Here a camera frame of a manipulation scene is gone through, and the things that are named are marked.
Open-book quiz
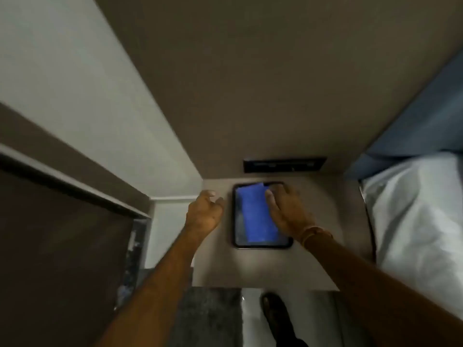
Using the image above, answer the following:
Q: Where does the person's left hand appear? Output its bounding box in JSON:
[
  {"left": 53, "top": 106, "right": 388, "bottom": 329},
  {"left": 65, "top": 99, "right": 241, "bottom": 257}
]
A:
[{"left": 184, "top": 189, "right": 225, "bottom": 234}]

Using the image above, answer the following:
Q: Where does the person's right hand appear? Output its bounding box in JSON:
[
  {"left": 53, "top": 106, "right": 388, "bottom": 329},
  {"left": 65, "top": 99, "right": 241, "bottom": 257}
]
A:
[{"left": 265, "top": 184, "right": 316, "bottom": 241}]

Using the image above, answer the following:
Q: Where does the blue cleaning cloth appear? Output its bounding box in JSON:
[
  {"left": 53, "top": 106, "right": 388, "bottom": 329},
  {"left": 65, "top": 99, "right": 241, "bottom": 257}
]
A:
[{"left": 240, "top": 183, "right": 281, "bottom": 244}]

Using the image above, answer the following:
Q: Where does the brown wooden door frame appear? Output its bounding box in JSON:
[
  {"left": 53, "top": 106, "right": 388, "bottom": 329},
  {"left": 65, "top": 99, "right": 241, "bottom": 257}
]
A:
[{"left": 0, "top": 102, "right": 152, "bottom": 219}]

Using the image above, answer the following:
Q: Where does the person's left forearm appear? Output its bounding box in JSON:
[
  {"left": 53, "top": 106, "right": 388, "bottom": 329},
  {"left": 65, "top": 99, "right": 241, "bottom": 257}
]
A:
[{"left": 95, "top": 227, "right": 215, "bottom": 347}]

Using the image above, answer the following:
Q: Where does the person's right forearm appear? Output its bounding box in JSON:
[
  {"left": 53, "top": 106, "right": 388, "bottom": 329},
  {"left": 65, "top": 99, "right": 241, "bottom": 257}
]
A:
[{"left": 303, "top": 233, "right": 463, "bottom": 347}]

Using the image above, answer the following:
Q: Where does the brown wooden door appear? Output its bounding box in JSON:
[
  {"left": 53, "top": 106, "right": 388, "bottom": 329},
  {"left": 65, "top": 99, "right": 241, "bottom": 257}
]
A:
[{"left": 0, "top": 169, "right": 147, "bottom": 347}]

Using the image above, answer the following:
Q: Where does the black rectangular tray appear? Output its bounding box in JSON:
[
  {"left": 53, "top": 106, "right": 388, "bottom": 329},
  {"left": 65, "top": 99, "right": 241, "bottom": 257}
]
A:
[{"left": 231, "top": 181, "right": 294, "bottom": 250}]

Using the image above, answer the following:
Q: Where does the beige bedside table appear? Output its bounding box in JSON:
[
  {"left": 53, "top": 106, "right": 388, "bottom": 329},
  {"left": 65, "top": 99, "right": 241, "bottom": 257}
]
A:
[{"left": 191, "top": 176, "right": 373, "bottom": 292}]

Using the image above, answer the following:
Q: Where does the grey floor rug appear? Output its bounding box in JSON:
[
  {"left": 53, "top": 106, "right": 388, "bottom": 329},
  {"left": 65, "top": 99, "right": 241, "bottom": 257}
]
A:
[{"left": 168, "top": 287, "right": 243, "bottom": 347}]

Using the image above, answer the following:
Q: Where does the black shoe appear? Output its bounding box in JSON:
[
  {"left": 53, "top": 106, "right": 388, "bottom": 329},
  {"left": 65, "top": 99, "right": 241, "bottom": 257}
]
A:
[{"left": 260, "top": 292, "right": 309, "bottom": 347}]

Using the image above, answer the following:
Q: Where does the white bed pillow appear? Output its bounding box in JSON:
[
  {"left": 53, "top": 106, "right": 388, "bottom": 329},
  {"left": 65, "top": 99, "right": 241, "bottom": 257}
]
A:
[{"left": 360, "top": 151, "right": 463, "bottom": 320}]

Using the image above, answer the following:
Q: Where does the blue padded headboard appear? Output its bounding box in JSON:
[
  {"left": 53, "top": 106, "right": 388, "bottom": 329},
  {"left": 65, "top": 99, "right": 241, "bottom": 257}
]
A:
[{"left": 343, "top": 50, "right": 463, "bottom": 181}]

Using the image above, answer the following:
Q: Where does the orange thread bracelet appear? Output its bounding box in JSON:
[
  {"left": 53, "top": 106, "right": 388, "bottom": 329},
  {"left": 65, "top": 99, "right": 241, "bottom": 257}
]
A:
[{"left": 299, "top": 226, "right": 333, "bottom": 247}]

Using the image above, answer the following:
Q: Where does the black switch panel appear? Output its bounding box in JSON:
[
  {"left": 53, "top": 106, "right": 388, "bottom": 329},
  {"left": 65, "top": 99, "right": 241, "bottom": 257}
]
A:
[{"left": 243, "top": 158, "right": 327, "bottom": 174}]

